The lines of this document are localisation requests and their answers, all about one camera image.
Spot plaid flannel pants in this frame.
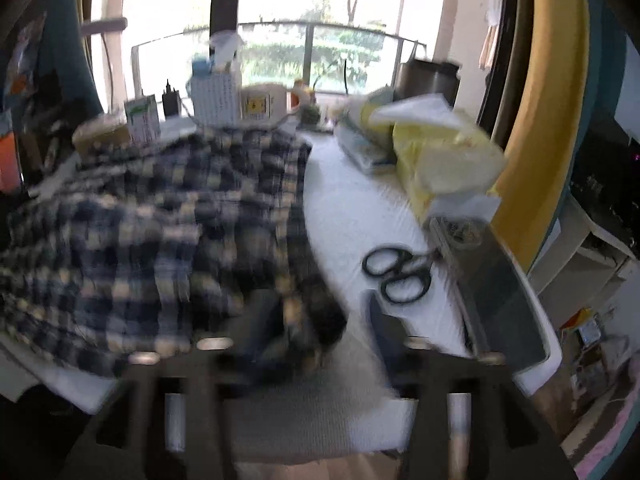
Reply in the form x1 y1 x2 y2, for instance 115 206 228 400
1 129 347 376

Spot smartphone in clear case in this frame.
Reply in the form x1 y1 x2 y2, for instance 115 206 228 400
427 217 549 373

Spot black scissors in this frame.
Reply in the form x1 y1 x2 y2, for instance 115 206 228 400
361 245 440 306

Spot yellow tissue box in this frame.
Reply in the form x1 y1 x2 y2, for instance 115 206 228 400
370 94 506 223

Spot white power strip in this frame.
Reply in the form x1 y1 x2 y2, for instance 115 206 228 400
160 116 198 141

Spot beige lidded food container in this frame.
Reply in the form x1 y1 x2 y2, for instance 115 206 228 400
72 113 130 157

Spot white lotion tube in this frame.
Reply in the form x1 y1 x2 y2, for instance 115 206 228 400
334 122 396 174

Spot green white milk carton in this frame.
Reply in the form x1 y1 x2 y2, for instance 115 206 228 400
124 94 160 145

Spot yellow curtain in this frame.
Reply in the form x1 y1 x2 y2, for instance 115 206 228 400
492 0 589 271

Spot white perforated storage basket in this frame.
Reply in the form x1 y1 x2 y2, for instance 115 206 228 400
189 70 241 127

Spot white cartoon bear mug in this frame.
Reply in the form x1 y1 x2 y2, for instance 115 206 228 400
240 84 300 128

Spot small duck bottle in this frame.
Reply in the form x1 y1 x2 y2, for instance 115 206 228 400
290 79 316 108

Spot yellow white snack packet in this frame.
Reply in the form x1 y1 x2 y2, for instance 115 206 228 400
340 86 394 152

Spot teal curtain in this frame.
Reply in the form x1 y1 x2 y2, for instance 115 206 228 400
30 0 103 117

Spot steel thermos bottle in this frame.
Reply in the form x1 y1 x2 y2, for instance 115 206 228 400
394 58 460 106

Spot white plastic bag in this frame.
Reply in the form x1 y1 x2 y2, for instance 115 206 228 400
208 29 244 70

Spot colourful snack bag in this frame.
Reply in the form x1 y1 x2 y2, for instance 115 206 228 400
3 12 47 108

